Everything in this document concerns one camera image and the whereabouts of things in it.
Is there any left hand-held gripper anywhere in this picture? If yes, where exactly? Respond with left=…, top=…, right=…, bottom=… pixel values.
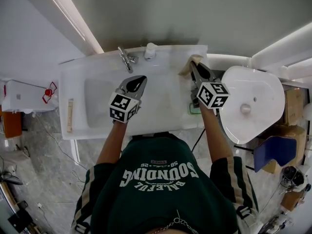
left=108, top=75, right=148, bottom=124

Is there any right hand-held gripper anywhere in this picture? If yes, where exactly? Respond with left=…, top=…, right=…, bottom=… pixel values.
left=190, top=60, right=231, bottom=110

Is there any person's right forearm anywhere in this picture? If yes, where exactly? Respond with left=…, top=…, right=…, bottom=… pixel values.
left=199, top=106, right=235, bottom=164

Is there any person's left forearm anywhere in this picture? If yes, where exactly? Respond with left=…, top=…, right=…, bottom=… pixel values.
left=96, top=120, right=128, bottom=167

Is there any chrome faucet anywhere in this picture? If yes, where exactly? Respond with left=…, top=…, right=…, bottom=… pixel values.
left=117, top=46, right=139, bottom=74

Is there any green soap dish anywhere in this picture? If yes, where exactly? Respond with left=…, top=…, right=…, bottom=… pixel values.
left=187, top=102, right=202, bottom=116

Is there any white bathroom sink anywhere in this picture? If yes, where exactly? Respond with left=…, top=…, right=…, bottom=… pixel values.
left=58, top=44, right=209, bottom=141

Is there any white pump soap bottle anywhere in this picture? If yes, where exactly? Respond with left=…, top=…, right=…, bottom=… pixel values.
left=144, top=42, right=157, bottom=60

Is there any white oval basin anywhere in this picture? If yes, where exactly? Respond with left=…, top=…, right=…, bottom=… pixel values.
left=220, top=66, right=286, bottom=145

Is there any clear water bottle red label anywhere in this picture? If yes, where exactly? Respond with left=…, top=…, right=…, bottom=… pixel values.
left=40, top=80, right=60, bottom=107

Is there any cardboard box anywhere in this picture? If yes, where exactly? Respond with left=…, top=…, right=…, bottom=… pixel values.
left=280, top=190, right=305, bottom=212
left=258, top=124, right=307, bottom=174
left=284, top=88, right=307, bottom=126

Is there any blue curved panel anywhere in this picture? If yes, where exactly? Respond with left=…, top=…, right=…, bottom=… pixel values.
left=253, top=135, right=297, bottom=173

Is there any white water dispenser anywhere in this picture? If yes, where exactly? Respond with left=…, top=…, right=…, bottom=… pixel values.
left=1, top=79, right=59, bottom=113

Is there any dark green printed T-shirt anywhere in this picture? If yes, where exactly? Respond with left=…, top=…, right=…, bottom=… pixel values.
left=74, top=136, right=259, bottom=234

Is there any orange chair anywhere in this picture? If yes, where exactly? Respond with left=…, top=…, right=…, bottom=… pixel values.
left=2, top=111, right=23, bottom=139

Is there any black round device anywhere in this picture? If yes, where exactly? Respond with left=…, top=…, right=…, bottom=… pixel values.
left=281, top=166, right=305, bottom=187

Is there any black equipment box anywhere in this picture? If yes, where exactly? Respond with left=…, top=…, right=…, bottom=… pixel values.
left=7, top=207, right=34, bottom=234

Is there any silver chain necklace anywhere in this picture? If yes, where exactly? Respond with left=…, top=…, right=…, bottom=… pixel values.
left=151, top=210, right=204, bottom=234

